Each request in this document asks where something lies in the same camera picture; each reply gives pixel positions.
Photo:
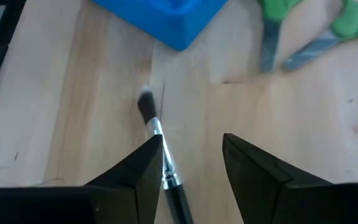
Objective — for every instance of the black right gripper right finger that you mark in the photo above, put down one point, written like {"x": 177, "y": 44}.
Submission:
{"x": 253, "y": 186}

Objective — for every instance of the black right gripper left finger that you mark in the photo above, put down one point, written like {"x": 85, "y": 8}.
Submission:
{"x": 132, "y": 186}

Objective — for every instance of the black brush silver ferrule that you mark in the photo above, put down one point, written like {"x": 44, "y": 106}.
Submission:
{"x": 169, "y": 165}

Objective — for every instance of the blue slotted plastic basket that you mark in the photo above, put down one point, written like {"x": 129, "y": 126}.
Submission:
{"x": 166, "y": 21}

